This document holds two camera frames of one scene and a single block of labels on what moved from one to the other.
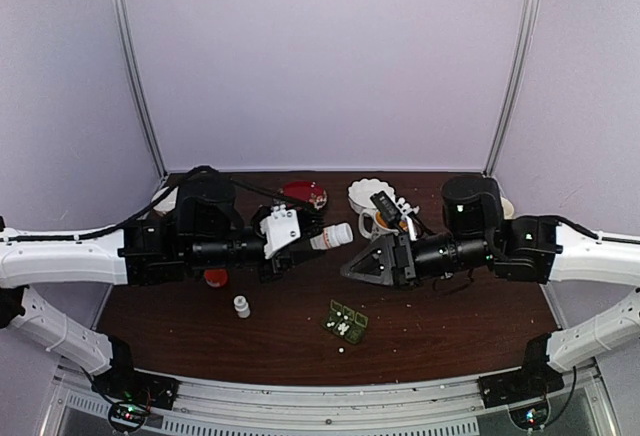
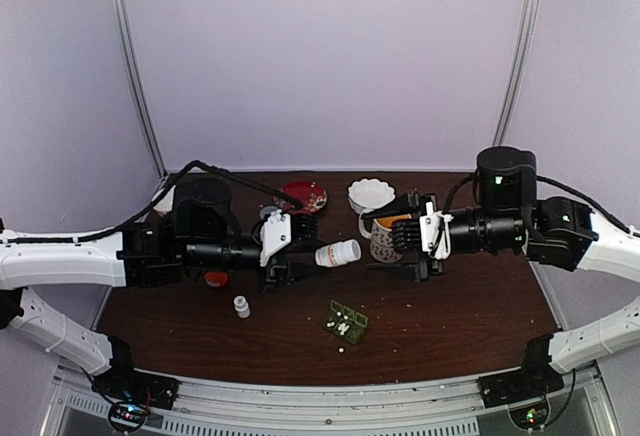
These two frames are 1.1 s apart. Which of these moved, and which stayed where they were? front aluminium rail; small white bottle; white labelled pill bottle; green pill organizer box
Moved: white labelled pill bottle
Stayed: green pill organizer box; front aluminium rail; small white bottle
